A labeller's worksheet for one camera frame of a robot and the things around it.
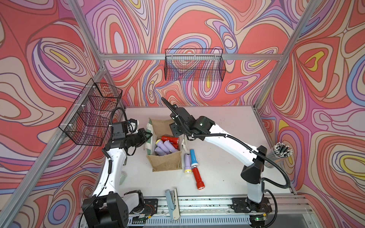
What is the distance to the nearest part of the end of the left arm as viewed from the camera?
55cm

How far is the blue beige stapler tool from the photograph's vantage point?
69 cm

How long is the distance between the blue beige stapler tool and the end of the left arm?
12.6 inches
